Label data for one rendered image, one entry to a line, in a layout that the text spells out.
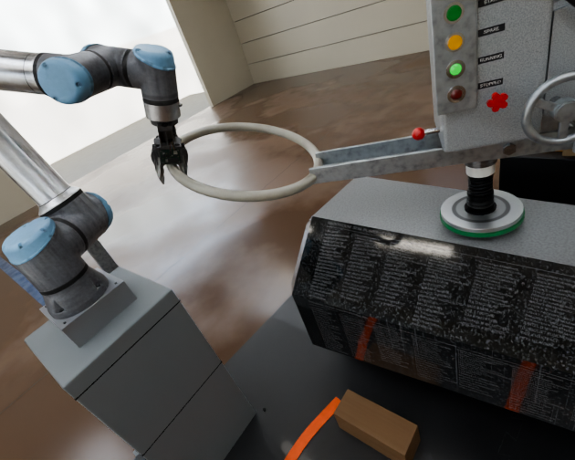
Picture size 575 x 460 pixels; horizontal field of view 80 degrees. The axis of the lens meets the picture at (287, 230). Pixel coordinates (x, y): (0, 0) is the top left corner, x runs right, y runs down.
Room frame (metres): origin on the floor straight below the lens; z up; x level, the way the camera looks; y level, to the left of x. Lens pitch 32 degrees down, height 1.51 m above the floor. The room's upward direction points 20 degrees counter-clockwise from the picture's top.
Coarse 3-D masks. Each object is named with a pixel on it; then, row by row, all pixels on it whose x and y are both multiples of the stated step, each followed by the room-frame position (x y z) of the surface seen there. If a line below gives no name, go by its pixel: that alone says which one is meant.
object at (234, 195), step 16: (208, 128) 1.24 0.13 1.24; (224, 128) 1.26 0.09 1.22; (240, 128) 1.27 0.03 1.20; (256, 128) 1.26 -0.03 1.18; (272, 128) 1.24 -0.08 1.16; (304, 144) 1.13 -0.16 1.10; (320, 160) 1.00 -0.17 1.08; (176, 176) 0.93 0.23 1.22; (208, 192) 0.85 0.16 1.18; (224, 192) 0.83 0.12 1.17; (240, 192) 0.83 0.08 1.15; (256, 192) 0.83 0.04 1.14; (272, 192) 0.83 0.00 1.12; (288, 192) 0.84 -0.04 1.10
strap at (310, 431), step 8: (336, 400) 0.88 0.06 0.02; (328, 408) 0.86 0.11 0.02; (320, 416) 0.83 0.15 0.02; (328, 416) 0.82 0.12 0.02; (312, 424) 0.81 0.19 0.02; (320, 424) 0.80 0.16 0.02; (304, 432) 0.80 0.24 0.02; (312, 432) 0.78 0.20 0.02; (304, 440) 0.76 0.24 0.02; (296, 448) 0.74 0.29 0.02; (288, 456) 0.72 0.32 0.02; (296, 456) 0.71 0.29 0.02
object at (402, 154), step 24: (552, 120) 0.75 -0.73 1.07; (360, 144) 0.97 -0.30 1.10; (384, 144) 0.93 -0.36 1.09; (408, 144) 0.90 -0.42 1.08; (432, 144) 0.87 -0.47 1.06; (504, 144) 0.71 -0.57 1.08; (528, 144) 0.69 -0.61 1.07; (312, 168) 0.92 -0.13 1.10; (336, 168) 0.88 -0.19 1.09; (360, 168) 0.86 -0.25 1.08; (384, 168) 0.83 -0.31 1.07; (408, 168) 0.80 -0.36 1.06
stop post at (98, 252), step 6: (90, 246) 1.89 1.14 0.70; (96, 246) 1.90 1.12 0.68; (102, 246) 1.92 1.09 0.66; (90, 252) 1.88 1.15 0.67; (96, 252) 1.89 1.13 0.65; (102, 252) 1.91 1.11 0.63; (96, 258) 1.88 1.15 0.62; (102, 258) 1.90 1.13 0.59; (108, 258) 1.91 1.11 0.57; (102, 264) 1.89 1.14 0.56; (108, 264) 1.90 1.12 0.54; (114, 264) 1.92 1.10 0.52; (108, 270) 1.89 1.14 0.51
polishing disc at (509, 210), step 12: (504, 192) 0.81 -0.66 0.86; (444, 204) 0.85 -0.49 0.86; (456, 204) 0.83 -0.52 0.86; (504, 204) 0.75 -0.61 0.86; (516, 204) 0.74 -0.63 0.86; (444, 216) 0.80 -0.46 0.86; (456, 216) 0.78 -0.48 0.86; (468, 216) 0.76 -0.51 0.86; (480, 216) 0.74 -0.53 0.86; (492, 216) 0.72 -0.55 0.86; (504, 216) 0.71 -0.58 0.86; (516, 216) 0.69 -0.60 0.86; (456, 228) 0.74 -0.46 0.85; (468, 228) 0.71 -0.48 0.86; (480, 228) 0.70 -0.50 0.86; (492, 228) 0.68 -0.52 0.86; (504, 228) 0.67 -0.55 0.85
